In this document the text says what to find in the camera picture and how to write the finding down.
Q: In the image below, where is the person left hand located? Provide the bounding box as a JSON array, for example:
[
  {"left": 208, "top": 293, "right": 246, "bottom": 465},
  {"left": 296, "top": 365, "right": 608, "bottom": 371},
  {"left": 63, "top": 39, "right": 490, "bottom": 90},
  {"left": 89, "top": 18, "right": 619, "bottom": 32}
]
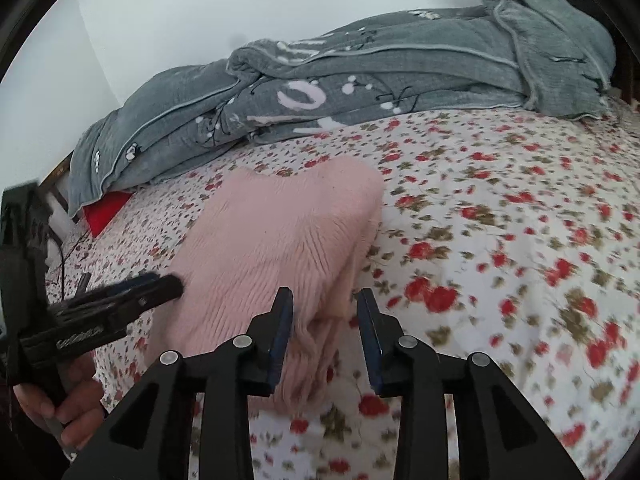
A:
[{"left": 13, "top": 353, "right": 104, "bottom": 450}]

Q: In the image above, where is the grey patterned quilt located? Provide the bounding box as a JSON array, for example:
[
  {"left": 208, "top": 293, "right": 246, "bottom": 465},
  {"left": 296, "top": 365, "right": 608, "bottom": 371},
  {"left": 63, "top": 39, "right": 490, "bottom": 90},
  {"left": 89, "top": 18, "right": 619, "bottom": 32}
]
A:
[{"left": 68, "top": 0, "right": 616, "bottom": 214}]

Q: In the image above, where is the floral bed sheet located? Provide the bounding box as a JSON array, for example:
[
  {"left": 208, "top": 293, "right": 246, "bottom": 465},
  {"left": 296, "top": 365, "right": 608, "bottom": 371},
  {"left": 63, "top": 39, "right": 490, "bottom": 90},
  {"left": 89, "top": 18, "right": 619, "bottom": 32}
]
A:
[{"left": 47, "top": 102, "right": 639, "bottom": 479}]

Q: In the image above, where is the red pillow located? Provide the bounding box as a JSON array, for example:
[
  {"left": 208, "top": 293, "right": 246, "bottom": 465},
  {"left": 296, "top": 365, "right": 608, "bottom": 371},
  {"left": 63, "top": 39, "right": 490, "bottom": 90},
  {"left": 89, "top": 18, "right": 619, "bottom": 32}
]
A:
[{"left": 82, "top": 192, "right": 132, "bottom": 237}]

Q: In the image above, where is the pink knit sweater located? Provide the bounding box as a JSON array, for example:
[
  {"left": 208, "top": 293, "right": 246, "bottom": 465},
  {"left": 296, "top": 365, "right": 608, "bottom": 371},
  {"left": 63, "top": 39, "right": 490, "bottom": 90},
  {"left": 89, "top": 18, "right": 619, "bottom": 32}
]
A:
[{"left": 144, "top": 156, "right": 385, "bottom": 415}]

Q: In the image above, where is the black garment on rail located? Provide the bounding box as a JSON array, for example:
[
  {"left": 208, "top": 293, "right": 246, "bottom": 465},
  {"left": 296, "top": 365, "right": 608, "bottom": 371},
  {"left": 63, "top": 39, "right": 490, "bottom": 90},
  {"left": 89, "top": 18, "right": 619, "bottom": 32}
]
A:
[{"left": 566, "top": 0, "right": 608, "bottom": 25}]

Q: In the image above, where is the wooden bed rail left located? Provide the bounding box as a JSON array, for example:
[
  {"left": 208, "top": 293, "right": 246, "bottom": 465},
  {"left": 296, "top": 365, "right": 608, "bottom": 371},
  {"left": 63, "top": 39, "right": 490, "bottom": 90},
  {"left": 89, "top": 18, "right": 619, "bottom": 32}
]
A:
[{"left": 39, "top": 153, "right": 80, "bottom": 230}]

